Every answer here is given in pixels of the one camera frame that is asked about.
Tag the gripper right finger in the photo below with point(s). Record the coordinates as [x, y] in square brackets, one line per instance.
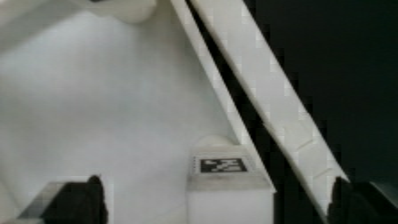
[364, 203]

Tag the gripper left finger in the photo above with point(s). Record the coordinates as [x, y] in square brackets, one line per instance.
[67, 204]

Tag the white table leg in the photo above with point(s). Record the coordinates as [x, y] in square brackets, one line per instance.
[128, 10]
[229, 190]

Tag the white square table top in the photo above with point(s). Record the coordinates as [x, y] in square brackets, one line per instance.
[108, 105]

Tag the white obstacle front bar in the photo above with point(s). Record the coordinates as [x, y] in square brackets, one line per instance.
[288, 122]

